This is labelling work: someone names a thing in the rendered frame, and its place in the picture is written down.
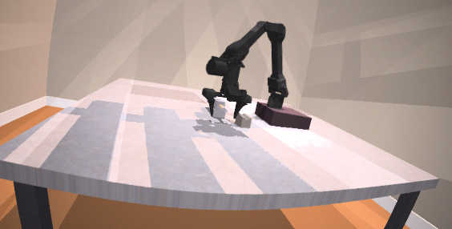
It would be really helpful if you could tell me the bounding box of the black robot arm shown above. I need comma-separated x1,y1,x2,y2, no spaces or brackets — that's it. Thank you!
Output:
206,21,289,110

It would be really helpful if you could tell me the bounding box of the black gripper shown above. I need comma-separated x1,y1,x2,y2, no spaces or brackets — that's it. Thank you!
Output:
202,77,252,119

